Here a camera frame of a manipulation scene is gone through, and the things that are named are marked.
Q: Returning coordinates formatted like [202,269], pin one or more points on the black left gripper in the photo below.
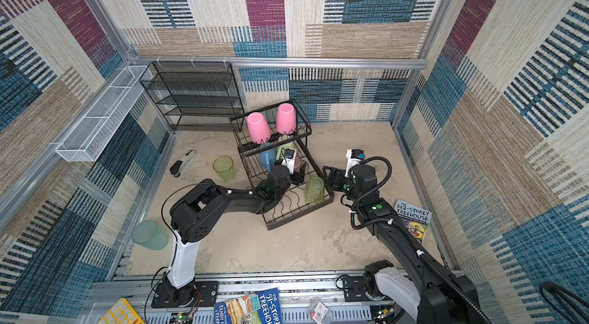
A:
[299,178]

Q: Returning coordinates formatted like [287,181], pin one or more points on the small clear plastic box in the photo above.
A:
[319,313]

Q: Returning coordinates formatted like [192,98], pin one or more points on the black two-tier dish rack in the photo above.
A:
[272,143]

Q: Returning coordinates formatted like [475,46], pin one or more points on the teal cup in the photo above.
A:
[150,235]

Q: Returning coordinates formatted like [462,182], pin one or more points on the white blue-handled mug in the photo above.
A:
[267,157]

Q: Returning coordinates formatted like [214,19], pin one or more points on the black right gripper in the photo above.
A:
[337,176]

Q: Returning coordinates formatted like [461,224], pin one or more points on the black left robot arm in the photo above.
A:
[196,213]

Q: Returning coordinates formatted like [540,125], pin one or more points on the yellow patterned card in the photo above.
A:
[121,313]

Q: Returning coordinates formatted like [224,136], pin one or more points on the white wire mesh basket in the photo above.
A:
[88,139]

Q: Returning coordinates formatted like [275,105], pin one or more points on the grey black stapler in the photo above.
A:
[182,164]

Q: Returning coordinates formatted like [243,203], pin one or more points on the green glass cup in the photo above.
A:
[224,167]
[314,190]

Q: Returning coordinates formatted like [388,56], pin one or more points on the black mesh shelf unit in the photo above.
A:
[201,96]

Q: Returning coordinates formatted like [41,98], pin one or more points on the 91-storey treehouse book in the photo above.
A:
[262,307]

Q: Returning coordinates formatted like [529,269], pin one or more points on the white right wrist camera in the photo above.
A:
[354,157]

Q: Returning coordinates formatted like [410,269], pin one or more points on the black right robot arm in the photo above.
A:
[428,292]

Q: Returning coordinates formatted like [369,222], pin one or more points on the pink translucent glass cup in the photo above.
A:
[298,163]

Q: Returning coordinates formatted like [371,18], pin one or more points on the pink plastic cup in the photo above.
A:
[286,119]
[258,128]

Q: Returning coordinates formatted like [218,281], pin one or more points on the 143-storey treehouse book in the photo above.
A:
[415,219]

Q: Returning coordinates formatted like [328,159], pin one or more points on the light green ceramic mug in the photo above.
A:
[281,150]

